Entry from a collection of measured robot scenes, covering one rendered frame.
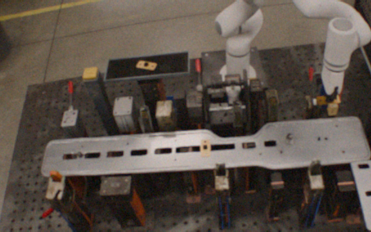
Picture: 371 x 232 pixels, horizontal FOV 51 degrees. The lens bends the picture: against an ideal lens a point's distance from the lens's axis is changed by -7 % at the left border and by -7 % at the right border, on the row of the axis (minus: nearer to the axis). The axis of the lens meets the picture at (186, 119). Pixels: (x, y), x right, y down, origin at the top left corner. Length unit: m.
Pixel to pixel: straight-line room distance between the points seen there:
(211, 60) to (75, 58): 1.83
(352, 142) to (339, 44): 0.56
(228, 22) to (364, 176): 0.87
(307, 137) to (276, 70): 0.75
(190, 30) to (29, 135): 1.95
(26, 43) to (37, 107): 1.86
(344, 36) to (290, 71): 1.14
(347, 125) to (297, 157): 0.27
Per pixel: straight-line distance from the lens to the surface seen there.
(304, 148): 1.68
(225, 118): 1.80
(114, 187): 1.62
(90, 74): 1.85
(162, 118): 1.71
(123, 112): 1.71
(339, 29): 1.27
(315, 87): 1.70
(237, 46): 2.00
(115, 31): 3.99
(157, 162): 1.67
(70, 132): 1.87
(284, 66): 2.40
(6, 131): 3.54
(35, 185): 2.18
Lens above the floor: 2.37
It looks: 51 degrees down
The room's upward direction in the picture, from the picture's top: 11 degrees counter-clockwise
